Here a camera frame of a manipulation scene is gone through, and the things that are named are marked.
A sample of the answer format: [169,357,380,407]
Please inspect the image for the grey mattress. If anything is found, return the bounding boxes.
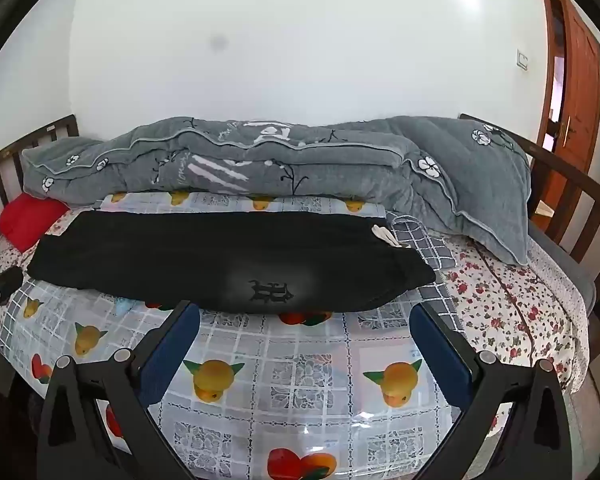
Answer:
[555,240,600,313]

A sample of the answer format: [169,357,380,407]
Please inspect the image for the red pillow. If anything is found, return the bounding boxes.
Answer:
[0,194,71,252]

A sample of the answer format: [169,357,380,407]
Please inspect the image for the fruit print plastic sheet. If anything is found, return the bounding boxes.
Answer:
[0,191,463,480]

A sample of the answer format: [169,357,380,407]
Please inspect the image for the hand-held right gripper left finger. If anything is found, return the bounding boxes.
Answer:
[36,300,201,480]

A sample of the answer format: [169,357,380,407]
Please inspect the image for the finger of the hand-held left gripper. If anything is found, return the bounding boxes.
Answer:
[0,266,24,341]

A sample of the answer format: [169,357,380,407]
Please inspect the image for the wooden door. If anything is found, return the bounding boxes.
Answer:
[537,0,600,181]

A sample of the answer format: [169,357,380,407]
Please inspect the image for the grey floral pillow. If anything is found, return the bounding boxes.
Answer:
[390,115,532,267]

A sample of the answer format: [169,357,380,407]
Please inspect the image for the grey checked cloth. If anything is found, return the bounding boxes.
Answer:
[384,214,465,333]

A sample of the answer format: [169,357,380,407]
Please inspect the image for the grey floral quilt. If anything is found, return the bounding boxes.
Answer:
[21,116,461,235]

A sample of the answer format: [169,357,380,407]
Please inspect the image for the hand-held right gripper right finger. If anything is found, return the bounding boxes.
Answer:
[409,301,574,480]

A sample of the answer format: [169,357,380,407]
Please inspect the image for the black pants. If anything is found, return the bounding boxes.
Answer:
[26,209,437,315]

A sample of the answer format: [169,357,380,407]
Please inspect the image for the floral bedsheet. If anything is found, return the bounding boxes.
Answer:
[0,205,591,396]

